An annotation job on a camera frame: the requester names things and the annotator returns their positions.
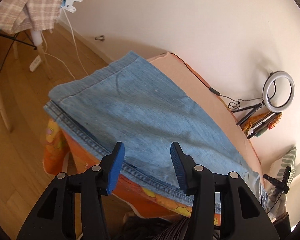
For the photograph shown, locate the peach fleece blanket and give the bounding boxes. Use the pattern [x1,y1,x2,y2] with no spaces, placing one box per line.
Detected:
[148,52,262,175]

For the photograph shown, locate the light blue denim pants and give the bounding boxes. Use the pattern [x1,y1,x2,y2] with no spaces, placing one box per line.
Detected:
[44,52,268,218]

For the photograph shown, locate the orange floral bed sheet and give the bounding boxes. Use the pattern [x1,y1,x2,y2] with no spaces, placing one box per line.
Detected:
[41,118,220,225]

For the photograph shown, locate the wooden chair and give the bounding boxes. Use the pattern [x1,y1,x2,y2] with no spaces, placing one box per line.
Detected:
[0,24,53,133]

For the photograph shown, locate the black cable with controller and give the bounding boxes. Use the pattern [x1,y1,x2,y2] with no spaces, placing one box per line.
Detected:
[168,51,265,112]

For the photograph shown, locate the white ring light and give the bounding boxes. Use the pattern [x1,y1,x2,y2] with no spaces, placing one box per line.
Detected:
[262,71,295,113]

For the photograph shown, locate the white power strip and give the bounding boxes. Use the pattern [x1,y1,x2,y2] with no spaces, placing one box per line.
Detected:
[29,55,42,72]

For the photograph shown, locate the plaid pink cloth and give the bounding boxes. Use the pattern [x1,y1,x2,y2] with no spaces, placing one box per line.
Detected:
[0,0,63,35]

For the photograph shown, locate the black ring light tripod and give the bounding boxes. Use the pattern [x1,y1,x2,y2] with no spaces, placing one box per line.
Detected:
[231,102,263,126]

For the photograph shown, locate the orange floral scarf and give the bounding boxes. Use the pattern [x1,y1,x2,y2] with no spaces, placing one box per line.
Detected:
[241,112,282,132]

